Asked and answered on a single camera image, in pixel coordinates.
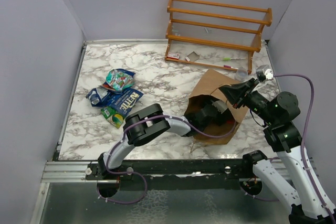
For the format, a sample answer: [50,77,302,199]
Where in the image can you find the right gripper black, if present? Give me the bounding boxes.
[219,77,277,124]

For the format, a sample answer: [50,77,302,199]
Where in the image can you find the brown paper bag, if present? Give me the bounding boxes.
[184,69,248,145]

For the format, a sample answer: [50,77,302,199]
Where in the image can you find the dark blue snack packet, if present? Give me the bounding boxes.
[86,87,143,118]

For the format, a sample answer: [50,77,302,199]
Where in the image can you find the teal red snack packet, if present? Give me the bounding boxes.
[100,68,135,93]

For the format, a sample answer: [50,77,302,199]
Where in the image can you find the green snack packet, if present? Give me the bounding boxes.
[101,106,124,129]

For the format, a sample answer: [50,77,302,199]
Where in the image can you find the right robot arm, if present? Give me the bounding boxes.
[220,78,335,223]

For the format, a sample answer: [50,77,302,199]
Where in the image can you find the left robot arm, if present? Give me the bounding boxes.
[98,100,228,179]

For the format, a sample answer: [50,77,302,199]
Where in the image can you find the pink marker pen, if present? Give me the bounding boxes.
[223,65,238,70]

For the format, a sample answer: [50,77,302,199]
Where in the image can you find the green marker pen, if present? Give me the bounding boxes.
[223,57,246,61]

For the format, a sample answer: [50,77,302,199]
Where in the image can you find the small open cardboard box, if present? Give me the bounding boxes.
[185,51,200,62]

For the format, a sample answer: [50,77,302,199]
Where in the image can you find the wooden shelf rack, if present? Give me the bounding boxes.
[164,0,273,73]

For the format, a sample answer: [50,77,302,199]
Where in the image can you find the red white small box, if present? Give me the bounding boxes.
[167,52,180,59]

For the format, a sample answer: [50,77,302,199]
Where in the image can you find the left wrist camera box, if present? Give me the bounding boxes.
[212,100,228,114]

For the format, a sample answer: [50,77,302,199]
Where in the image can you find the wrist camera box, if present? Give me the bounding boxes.
[256,65,274,82]
[212,100,228,114]

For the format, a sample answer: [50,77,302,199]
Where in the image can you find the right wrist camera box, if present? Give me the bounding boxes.
[256,65,274,82]

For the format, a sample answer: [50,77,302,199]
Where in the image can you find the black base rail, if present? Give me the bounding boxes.
[85,158,262,195]

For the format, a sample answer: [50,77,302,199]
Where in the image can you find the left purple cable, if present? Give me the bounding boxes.
[96,115,238,205]

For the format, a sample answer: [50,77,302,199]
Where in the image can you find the purple cable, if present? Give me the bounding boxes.
[96,115,238,205]
[272,74,336,224]

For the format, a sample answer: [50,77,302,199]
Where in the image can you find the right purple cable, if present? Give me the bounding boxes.
[272,74,336,224]

